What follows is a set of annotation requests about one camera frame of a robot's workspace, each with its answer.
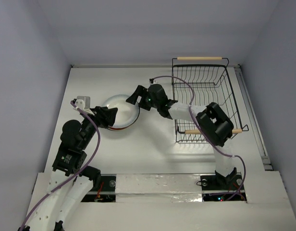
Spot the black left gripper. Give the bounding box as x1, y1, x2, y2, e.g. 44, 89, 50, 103
80, 105, 117, 148

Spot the red and teal plate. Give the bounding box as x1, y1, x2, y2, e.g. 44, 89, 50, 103
107, 127, 129, 131

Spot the pale blue-grey plate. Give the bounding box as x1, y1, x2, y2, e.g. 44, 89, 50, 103
102, 94, 140, 130

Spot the dark green marbled plate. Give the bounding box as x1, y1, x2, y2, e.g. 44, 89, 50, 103
112, 105, 140, 128

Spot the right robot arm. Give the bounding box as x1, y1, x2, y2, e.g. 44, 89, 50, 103
126, 84, 237, 189

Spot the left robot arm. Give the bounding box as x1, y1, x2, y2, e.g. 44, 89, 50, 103
19, 106, 118, 231

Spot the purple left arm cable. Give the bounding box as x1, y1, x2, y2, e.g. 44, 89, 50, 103
18, 100, 102, 229

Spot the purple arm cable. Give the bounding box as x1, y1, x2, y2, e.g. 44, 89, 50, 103
151, 76, 246, 202
18, 100, 102, 229

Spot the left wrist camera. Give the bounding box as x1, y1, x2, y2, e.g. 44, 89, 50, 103
71, 96, 93, 115

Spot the black wire dish rack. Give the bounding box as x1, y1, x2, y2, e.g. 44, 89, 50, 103
172, 57, 249, 143

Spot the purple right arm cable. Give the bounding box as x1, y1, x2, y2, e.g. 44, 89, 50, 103
151, 76, 246, 202

